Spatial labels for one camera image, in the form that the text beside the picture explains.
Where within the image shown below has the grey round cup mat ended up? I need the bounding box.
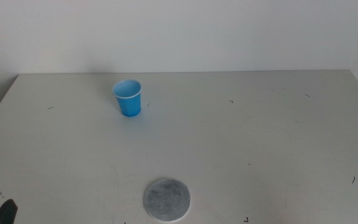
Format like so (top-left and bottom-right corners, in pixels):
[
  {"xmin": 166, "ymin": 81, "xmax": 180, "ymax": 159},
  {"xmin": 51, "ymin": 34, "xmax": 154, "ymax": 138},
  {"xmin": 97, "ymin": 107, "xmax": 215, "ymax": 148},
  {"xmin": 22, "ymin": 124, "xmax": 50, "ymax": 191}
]
[{"xmin": 143, "ymin": 177, "xmax": 191, "ymax": 223}]

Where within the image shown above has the blue plastic cup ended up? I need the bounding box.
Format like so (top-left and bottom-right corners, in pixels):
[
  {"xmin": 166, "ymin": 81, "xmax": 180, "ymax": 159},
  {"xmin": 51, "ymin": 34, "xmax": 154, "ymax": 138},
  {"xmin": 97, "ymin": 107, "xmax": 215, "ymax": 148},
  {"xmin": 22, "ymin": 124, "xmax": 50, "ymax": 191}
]
[{"xmin": 111, "ymin": 78, "xmax": 142, "ymax": 118}]

